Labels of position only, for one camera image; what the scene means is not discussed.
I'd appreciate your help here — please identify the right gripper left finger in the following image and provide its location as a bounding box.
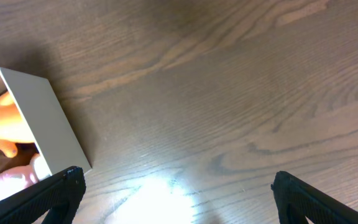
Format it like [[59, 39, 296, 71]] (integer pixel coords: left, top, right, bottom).
[[0, 166, 86, 224]]

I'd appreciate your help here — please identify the white duck toy pink hat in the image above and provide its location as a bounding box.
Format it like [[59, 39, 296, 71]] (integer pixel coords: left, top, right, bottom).
[[0, 154, 50, 201]]

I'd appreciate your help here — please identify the white cardboard box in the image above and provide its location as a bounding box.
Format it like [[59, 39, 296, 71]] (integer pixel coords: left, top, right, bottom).
[[0, 67, 91, 175]]

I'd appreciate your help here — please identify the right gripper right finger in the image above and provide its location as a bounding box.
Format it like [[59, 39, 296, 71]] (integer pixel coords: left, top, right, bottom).
[[271, 171, 358, 224]]

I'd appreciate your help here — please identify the yellow rubber figure toy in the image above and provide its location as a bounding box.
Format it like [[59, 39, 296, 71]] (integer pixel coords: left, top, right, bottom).
[[0, 91, 35, 158]]

